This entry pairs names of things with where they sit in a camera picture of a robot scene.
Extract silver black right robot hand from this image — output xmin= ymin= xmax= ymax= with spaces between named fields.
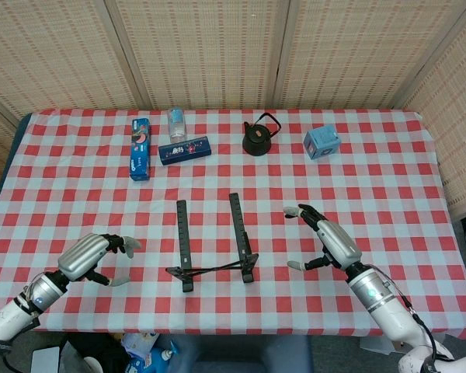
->
xmin=282 ymin=204 xmax=363 ymax=272

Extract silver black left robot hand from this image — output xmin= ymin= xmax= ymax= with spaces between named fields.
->
xmin=57 ymin=232 xmax=143 ymax=288

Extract black folding laptop stand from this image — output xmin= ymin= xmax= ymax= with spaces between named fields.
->
xmin=165 ymin=192 xmax=259 ymax=293

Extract red white checkered tablecloth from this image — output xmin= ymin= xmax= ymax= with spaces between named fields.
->
xmin=0 ymin=108 xmax=466 ymax=338

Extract light blue cube box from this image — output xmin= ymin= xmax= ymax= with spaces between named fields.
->
xmin=303 ymin=124 xmax=342 ymax=161

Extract white round cup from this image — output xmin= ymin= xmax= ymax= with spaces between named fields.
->
xmin=83 ymin=356 xmax=104 ymax=373

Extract white paper sheet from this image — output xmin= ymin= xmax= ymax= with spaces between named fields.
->
xmin=30 ymin=345 xmax=61 ymax=373

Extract blue snack package bag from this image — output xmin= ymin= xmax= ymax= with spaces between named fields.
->
xmin=120 ymin=330 xmax=179 ymax=373

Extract blue Oreo cookie box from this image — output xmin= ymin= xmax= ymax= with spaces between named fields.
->
xmin=130 ymin=118 xmax=152 ymax=182

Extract blue grey chair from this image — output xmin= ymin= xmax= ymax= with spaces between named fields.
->
xmin=166 ymin=334 xmax=314 ymax=373

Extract dark blue long box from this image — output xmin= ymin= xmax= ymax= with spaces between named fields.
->
xmin=158 ymin=135 xmax=213 ymax=167

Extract clear plastic water bottle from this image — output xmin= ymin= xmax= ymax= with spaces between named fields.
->
xmin=167 ymin=108 xmax=188 ymax=144

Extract woven bamboo folding screen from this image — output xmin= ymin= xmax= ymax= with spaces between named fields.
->
xmin=0 ymin=0 xmax=466 ymax=218

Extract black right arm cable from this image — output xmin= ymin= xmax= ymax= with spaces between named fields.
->
xmin=367 ymin=266 xmax=457 ymax=362

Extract black kettle with handle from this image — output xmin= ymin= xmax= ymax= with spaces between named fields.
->
xmin=242 ymin=112 xmax=283 ymax=157

